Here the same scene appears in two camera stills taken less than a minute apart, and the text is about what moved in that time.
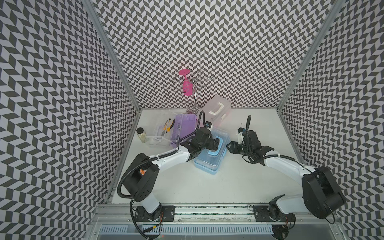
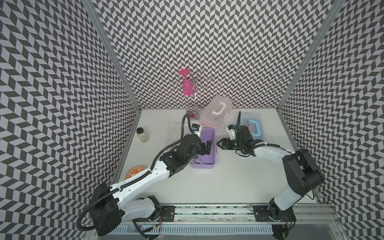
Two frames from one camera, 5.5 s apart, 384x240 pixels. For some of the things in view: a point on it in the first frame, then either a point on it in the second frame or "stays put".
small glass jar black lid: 141,134 stays put
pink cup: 187,87 stays put
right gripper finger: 234,145 -> 224,142
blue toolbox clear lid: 210,161 -> 252,120
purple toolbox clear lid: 164,127 -> 207,161
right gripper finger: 235,148 -> 222,144
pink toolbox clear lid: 216,110 stays put
